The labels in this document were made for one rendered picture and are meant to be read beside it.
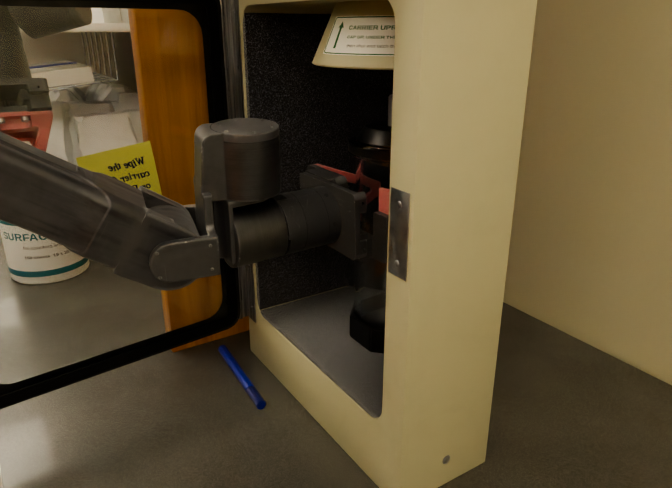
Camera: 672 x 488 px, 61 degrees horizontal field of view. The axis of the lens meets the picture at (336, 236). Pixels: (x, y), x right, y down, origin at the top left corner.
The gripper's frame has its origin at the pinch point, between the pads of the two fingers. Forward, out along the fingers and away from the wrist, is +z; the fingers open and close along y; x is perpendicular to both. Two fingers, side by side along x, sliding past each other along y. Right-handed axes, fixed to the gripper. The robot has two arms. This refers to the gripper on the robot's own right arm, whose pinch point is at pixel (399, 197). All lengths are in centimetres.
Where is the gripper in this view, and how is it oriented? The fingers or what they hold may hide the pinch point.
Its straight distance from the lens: 60.4
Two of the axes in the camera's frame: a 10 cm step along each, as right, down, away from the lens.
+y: -5.3, -2.9, 7.9
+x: 0.3, 9.3, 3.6
